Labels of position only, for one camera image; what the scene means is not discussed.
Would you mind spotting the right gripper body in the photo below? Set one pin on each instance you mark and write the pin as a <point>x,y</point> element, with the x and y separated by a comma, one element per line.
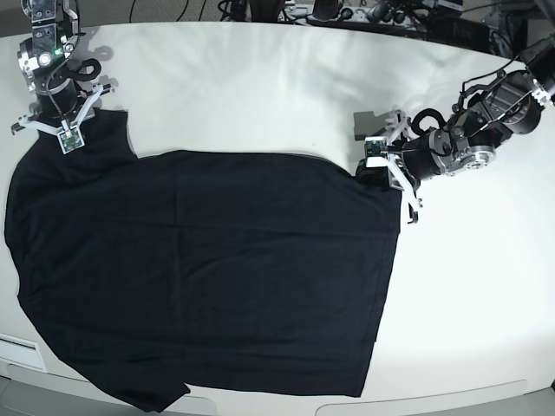
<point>69,106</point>

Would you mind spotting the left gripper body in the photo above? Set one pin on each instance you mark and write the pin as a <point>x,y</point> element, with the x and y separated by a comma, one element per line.
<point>408,154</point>

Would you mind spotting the black T-shirt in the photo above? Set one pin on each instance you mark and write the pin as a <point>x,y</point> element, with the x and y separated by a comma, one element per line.
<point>250,272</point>

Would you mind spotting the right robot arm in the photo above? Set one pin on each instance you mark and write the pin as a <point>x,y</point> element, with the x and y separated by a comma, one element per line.
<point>53,74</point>

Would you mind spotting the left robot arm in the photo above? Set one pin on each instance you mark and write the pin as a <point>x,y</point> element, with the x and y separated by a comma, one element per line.
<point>483,117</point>

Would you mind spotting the white label plate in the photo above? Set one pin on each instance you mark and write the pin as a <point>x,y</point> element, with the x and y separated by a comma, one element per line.
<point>22,353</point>

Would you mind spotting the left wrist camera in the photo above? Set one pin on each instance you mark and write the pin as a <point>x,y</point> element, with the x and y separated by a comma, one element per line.
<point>376,155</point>

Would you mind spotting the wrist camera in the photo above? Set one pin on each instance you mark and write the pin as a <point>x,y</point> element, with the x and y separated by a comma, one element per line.
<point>70,140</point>
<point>376,155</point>

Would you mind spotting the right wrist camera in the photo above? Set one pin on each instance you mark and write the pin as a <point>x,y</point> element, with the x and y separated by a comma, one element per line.
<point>70,140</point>

